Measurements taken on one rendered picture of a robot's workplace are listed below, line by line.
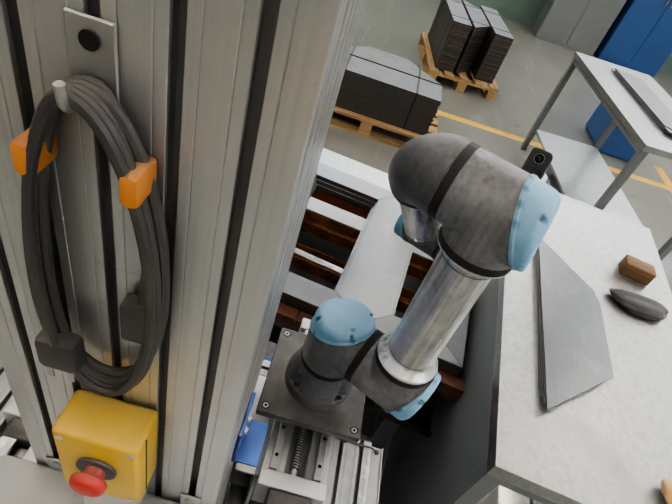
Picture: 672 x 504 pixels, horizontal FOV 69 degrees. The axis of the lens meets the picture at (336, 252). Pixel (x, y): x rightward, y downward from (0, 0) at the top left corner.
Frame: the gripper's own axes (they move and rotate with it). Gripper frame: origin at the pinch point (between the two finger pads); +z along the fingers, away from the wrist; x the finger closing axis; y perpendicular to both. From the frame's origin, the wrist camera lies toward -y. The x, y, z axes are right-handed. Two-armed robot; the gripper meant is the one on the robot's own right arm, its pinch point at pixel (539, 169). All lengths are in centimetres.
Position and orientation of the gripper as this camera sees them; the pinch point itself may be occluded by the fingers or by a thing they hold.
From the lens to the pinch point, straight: 127.6
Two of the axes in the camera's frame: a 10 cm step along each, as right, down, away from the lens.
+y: -1.5, 7.8, 6.1
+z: 5.5, -4.5, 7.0
